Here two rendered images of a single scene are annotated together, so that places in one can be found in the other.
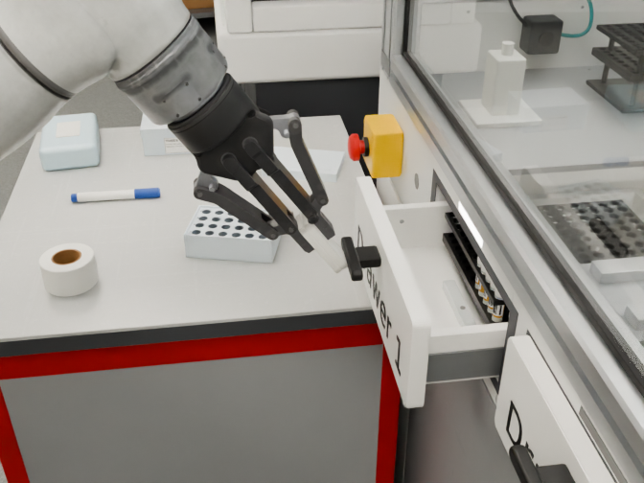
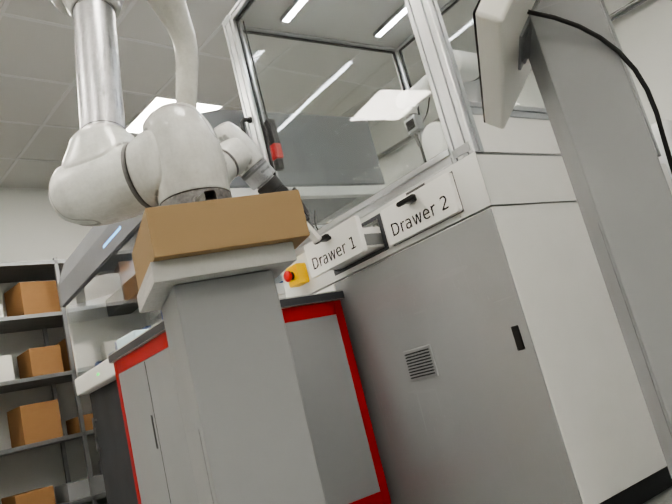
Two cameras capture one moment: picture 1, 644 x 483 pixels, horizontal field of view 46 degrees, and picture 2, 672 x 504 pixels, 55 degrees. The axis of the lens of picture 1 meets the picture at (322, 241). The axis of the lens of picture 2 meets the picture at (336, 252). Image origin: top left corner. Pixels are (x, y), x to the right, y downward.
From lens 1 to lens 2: 1.63 m
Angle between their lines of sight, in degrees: 52
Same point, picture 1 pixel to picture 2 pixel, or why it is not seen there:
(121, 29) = (252, 150)
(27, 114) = (231, 171)
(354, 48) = not seen: hidden behind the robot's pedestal
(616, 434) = (414, 179)
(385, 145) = (300, 267)
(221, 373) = not seen: hidden behind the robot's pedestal
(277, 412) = (305, 355)
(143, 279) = not seen: hidden behind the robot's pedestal
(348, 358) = (325, 322)
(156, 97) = (261, 171)
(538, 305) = (383, 198)
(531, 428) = (399, 216)
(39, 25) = (234, 147)
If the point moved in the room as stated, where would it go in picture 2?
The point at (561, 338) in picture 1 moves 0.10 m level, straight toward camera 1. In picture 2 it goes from (393, 192) to (398, 181)
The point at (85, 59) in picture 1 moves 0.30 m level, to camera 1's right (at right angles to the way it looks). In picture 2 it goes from (245, 157) to (336, 152)
